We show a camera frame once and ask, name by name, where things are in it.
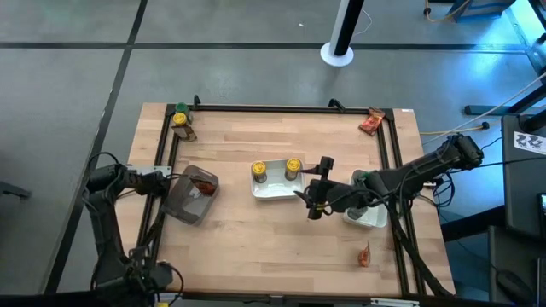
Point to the black desk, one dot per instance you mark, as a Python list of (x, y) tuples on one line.
[(522, 192)]

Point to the yellow lid spice jar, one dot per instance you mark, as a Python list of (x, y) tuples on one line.
[(180, 118), (259, 168), (293, 164)]

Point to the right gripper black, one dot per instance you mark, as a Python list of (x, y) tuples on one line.
[(324, 194)]

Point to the grey metal base plate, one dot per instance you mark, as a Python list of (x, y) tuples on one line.
[(149, 169)]

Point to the taco seasoning packet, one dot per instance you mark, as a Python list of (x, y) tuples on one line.
[(372, 123), (205, 187), (364, 258), (185, 134)]

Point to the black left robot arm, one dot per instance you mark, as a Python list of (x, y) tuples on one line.
[(104, 239)]

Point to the grey metal desk frame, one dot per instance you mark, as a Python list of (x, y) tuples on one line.
[(526, 30)]

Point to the white paper with black marks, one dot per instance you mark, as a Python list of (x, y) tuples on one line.
[(529, 143)]

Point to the blue box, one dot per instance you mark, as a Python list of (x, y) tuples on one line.
[(482, 8)]

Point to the white plastic bin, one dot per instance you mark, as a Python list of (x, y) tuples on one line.
[(375, 219), (275, 189)]

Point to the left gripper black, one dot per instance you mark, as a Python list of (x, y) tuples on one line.
[(149, 273)]

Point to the grey floor object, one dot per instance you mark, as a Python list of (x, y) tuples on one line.
[(13, 190)]

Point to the black clamp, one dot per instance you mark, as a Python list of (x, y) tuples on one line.
[(196, 102), (336, 103)]

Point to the silver metal bracket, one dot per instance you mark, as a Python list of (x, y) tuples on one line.
[(394, 302)]

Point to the black aluminium table frame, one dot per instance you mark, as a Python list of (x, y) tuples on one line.
[(273, 108)]

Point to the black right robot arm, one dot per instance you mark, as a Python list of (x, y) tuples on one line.
[(418, 170)]

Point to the black computer mouse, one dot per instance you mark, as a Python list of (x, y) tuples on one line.
[(514, 285)]

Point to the black desk foot bar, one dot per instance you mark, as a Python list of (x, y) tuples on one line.
[(482, 110), (469, 224)]

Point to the black device with screen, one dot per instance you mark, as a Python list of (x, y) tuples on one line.
[(542, 204)]

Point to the black side table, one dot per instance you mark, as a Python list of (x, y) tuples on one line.
[(512, 256)]

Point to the dark transparent plastic bin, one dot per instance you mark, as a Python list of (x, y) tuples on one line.
[(183, 204)]

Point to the white and black pole stand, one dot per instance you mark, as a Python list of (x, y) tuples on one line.
[(328, 59)]

